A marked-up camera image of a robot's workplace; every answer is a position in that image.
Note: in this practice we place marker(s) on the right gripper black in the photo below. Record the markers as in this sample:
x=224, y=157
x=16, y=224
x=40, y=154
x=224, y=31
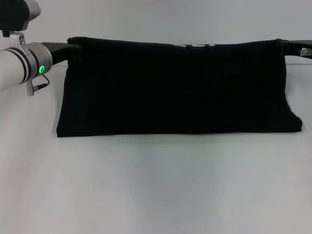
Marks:
x=296, y=46

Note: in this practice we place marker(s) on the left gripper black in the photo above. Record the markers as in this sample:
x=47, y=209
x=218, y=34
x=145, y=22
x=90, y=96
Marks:
x=58, y=50

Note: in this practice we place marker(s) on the black t-shirt with white print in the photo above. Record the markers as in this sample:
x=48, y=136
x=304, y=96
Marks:
x=170, y=92

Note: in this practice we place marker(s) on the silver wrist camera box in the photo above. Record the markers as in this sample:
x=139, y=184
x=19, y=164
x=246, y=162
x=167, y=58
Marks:
x=14, y=14

